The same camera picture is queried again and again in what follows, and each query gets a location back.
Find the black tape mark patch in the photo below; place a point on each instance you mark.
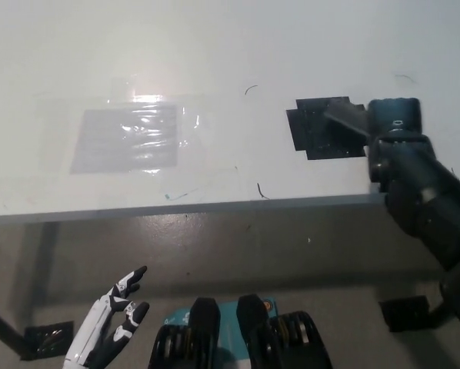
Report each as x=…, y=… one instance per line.
x=310, y=134

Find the grey metal table leg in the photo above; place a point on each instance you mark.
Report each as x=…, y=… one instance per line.
x=41, y=273

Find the dark grey whiteboard eraser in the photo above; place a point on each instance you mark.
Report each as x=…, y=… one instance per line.
x=347, y=121

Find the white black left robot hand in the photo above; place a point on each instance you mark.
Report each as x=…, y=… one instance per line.
x=93, y=330

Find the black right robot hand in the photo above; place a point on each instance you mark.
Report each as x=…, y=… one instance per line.
x=395, y=113

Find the clear plastic film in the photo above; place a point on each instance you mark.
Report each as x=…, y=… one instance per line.
x=193, y=142

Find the black table base bar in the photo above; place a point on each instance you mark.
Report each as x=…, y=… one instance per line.
x=5, y=332
x=439, y=309

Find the grey paper sheet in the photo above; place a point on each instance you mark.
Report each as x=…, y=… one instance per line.
x=99, y=146

